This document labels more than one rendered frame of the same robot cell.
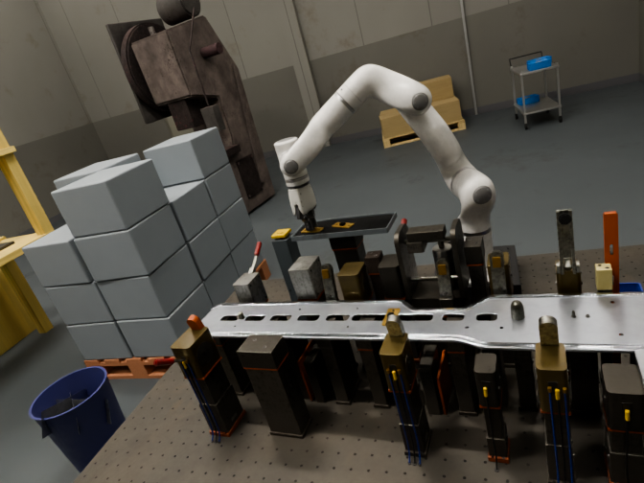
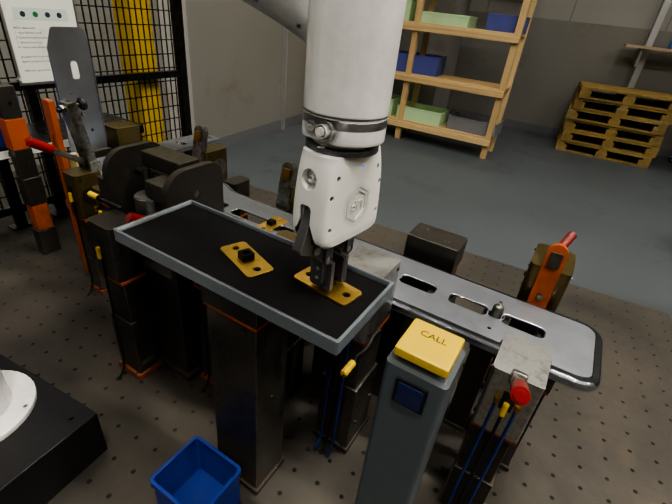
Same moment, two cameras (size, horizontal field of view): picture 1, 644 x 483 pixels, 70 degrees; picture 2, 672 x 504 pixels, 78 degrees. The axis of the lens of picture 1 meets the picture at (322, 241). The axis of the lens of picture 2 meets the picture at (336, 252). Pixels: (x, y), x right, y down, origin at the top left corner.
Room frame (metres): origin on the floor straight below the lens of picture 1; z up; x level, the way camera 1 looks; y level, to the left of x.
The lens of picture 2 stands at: (2.00, 0.03, 1.46)
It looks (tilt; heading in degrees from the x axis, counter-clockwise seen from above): 31 degrees down; 180
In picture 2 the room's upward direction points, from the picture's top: 6 degrees clockwise
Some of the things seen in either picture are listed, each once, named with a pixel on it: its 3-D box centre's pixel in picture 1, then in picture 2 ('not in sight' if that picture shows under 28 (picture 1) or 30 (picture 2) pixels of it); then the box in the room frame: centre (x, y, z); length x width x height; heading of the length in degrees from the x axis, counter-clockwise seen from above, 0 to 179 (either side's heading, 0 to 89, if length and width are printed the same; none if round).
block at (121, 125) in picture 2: not in sight; (128, 176); (0.67, -0.72, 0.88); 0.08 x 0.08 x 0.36; 62
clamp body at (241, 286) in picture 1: (263, 316); (485, 445); (1.57, 0.30, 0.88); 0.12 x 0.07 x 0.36; 152
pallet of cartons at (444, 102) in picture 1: (417, 110); not in sight; (7.76, -2.16, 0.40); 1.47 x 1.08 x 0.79; 66
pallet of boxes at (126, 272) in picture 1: (159, 246); not in sight; (3.43, 1.23, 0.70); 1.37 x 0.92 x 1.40; 157
